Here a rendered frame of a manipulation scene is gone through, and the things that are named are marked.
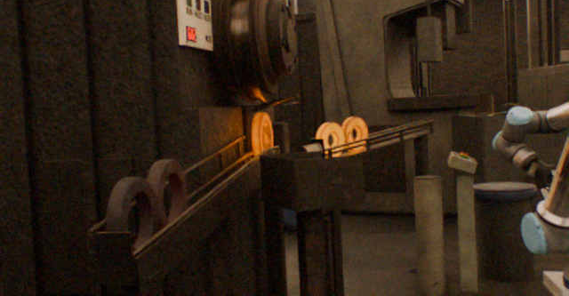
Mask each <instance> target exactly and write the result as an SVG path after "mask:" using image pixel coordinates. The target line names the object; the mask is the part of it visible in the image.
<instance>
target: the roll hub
mask: <svg viewBox="0 0 569 296"><path fill-rule="evenodd" d="M287 3H288V0H269V3H268V11H267V39H268V52H269V57H270V61H271V64H272V67H273V69H274V71H275V73H276V74H277V75H278V76H287V75H291V74H292V73H293V72H294V70H295V65H296V63H295V62H294V58H295V57H297V38H296V32H295V31H294V26H295V20H294V15H293V8H292V7H291V6H289V5H288V6H287ZM282 5H284V8H285V12H282ZM282 40H284V41H285V46H282ZM290 65H291V66H292V72H289V70H288V66H290Z"/></svg>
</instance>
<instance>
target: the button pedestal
mask: <svg viewBox="0 0 569 296"><path fill-rule="evenodd" d="M456 155H457V156H454V155H453V152H450V155H449V157H448V160H447V163H448V166H449V167H451V168H453V169H455V177H456V199H457V222H458V245H459V268H460V269H461V283H460V284H451V294H452V296H490V294H489V292H488V288H487V285H486V284H478V283H477V264H476V239H475V215H474V192H473V174H474V172H475V170H476V167H477V163H476V161H475V160H474V159H473V158H470V157H469V160H468V159H464V158H461V157H460V156H459V154H456Z"/></svg>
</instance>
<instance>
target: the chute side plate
mask: <svg viewBox="0 0 569 296"><path fill-rule="evenodd" d="M273 151H274V155H281V151H280V148H279V149H275V150H272V151H269V152H267V153H266V154H265V155H264V156H270V155H273ZM260 184H261V183H260V159H258V160H257V161H256V162H254V163H253V164H252V165H250V166H249V167H248V168H247V169H245V170H244V171H243V172H240V173H239V174H238V175H237V176H236V177H235V178H234V179H233V180H231V181H230V182H229V183H227V184H226V185H225V186H224V187H222V188H221V189H220V190H218V191H217V192H216V193H215V194H213V195H212V196H211V197H210V198H208V199H207V200H206V201H205V202H203V203H202V204H201V205H199V206H198V207H197V208H196V209H195V210H194V211H193V212H191V213H190V214H189V215H188V216H186V217H185V218H184V219H183V220H181V221H180V222H179V223H178V224H176V225H175V226H174V227H173V228H171V229H170V230H169V231H167V232H166V233H165V234H164V235H162V236H161V237H160V238H158V239H157V240H156V241H155V242H154V243H153V244H152V245H151V246H149V247H148V248H147V249H146V250H144V251H143V252H142V253H140V254H139V255H138V256H137V257H135V258H134V263H135V270H136V278H137V285H138V294H139V296H145V295H146V294H148V277H149V276H151V275H153V274H154V273H156V272H157V271H158V270H159V271H160V281H161V280H162V279H163V278H164V277H165V276H166V275H167V274H168V273H169V272H170V271H171V270H172V269H173V268H175V267H176V266H177V265H178V264H179V263H180V262H181V261H182V260H183V259H184V258H185V257H186V256H187V255H188V254H189V253H190V252H191V251H192V250H193V249H194V248H195V247H196V246H197V245H198V244H199V243H200V242H202V241H203V240H204V239H205V238H206V237H207V236H208V235H209V234H210V233H211V232H212V231H213V230H214V229H215V228H216V227H217V226H218V225H219V224H220V223H221V222H222V221H223V220H224V219H225V218H226V217H227V216H228V204H230V203H232V202H234V208H235V209H236V208H237V207H238V206H239V205H240V204H241V203H242V202H243V201H244V200H245V199H246V198H247V197H248V196H249V195H250V194H251V193H252V192H253V191H254V190H255V189H256V188H257V187H258V186H259V185H260Z"/></svg>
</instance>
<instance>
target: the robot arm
mask: <svg viewBox="0 0 569 296"><path fill-rule="evenodd" d="M567 127H569V102H568V103H566V104H564V105H561V106H559V107H557V108H553V109H550V110H548V111H545V112H531V111H530V110H529V109H528V108H521V107H515V108H512V109H511V110H510V111H509V113H508V114H507V116H506V121H505V124H504V126H503V129H502V132H499V133H498V134H497V135H496V136H495V138H494V139H493V149H494V150H495V151H496V152H497V153H498V154H499V155H501V156H502V157H504V158H505V159H506V160H507V161H509V162H510V163H511V164H513V165H514V166H515V167H516V168H517V169H518V170H519V171H521V172H525V175H524V178H523V182H525V183H527V184H529V183H530V182H532V180H534V183H535V185H536V188H537V191H538V193H539V194H540V196H541V197H542V198H543V199H544V200H545V201H542V202H540V203H539V204H538V205H537V208H536V211H535V213H528V214H526V215H525V216H524V218H523V219H522V223H521V234H522V238H524V240H525V245H526V247H527V248H528V249H529V251H530V252H532V253H534V254H538V255H550V254H565V253H569V136H568V139H567V142H566V144H565V149H564V152H562V154H561V157H560V159H559V162H558V165H557V167H556V166H555V165H553V164H548V165H546V164H545V163H543V162H542V160H540V159H538V158H537V156H536V154H535V153H534V152H532V150H531V149H529V148H528V147H526V146H525V145H524V144H523V141H524V138H525V135H526V134H559V133H561V132H563V131H565V130H566V128H567ZM543 186H546V187H549V188H545V187H543Z"/></svg>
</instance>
